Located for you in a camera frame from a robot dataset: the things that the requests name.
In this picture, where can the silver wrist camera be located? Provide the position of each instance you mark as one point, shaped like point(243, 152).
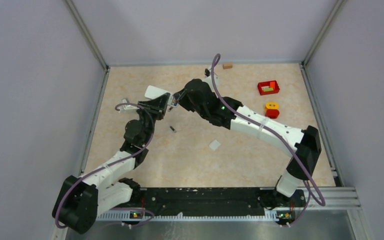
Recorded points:
point(127, 107)
point(208, 78)

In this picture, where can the red bin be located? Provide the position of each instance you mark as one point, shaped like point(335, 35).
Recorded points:
point(268, 87)

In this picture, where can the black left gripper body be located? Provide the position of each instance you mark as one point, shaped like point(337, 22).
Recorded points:
point(157, 113)

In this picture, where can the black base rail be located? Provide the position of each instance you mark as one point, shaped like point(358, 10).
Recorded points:
point(213, 201)

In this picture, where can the white battery cover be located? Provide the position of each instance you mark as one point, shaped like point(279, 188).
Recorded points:
point(214, 145)

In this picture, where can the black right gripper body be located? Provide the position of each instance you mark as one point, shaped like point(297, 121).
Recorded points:
point(184, 101)

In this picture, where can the red block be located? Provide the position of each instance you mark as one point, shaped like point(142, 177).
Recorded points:
point(272, 113)

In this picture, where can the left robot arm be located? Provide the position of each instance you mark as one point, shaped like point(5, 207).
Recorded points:
point(84, 198)

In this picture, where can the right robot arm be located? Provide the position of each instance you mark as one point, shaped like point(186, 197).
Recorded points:
point(303, 146)

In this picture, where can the yellow block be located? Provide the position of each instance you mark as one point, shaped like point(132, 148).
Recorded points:
point(271, 106)

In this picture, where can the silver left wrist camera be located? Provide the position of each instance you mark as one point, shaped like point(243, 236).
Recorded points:
point(127, 107)

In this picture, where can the white remote control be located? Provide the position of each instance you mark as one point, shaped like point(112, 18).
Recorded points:
point(153, 92)

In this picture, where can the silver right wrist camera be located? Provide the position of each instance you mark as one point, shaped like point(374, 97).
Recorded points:
point(208, 78)

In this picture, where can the small wooden block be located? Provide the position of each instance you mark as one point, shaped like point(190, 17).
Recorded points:
point(227, 65)

